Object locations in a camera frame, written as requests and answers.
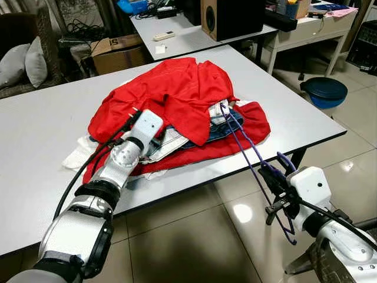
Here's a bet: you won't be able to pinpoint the red garment under pile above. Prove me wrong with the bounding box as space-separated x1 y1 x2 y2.
82 101 272 185

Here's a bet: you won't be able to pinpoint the white remote control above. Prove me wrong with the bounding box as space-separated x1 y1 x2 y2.
153 31 176 41

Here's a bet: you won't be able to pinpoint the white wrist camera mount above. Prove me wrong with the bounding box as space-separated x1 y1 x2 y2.
287 166 332 232
125 108 165 153

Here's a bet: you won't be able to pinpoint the small white table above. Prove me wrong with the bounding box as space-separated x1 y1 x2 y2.
130 11 279 61

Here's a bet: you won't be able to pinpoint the blue jeans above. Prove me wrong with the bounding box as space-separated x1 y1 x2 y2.
177 109 245 151

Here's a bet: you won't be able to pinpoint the black audio equipment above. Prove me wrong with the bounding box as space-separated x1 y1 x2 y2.
346 21 377 68

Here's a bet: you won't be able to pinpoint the large white table black legs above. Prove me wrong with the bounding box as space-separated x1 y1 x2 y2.
0 44 347 257

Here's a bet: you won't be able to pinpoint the blue plastic clothes hanger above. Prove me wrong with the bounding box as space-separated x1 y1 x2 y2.
221 105 298 245

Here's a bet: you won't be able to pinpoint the black wooden speaker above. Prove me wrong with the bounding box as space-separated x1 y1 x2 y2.
200 0 266 42

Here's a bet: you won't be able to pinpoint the white desk with drawer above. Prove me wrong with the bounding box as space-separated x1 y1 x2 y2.
262 6 359 77

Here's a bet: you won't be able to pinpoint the plain red shirt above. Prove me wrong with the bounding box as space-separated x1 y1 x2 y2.
87 57 239 148

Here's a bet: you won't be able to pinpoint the dark wicker armchair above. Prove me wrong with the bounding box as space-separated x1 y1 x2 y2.
0 6 65 100

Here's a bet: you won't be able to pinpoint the black soundbar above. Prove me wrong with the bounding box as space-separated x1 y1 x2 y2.
264 9 298 33

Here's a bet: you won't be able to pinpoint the pink flat item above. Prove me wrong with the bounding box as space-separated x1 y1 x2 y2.
321 6 359 18

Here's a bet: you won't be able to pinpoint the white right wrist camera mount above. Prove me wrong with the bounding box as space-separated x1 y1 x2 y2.
287 166 332 232

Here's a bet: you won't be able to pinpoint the blue plastic basket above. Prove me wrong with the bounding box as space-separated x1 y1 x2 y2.
116 0 149 15

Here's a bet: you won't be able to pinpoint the blue round bin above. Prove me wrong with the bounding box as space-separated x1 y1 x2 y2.
300 77 349 110

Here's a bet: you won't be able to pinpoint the brown cardboard box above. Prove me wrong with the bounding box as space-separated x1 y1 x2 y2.
90 34 153 75

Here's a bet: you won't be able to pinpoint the grey pillow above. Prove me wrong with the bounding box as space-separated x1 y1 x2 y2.
25 35 49 89
0 43 30 90

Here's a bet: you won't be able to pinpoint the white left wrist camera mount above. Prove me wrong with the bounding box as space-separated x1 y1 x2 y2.
125 108 165 153

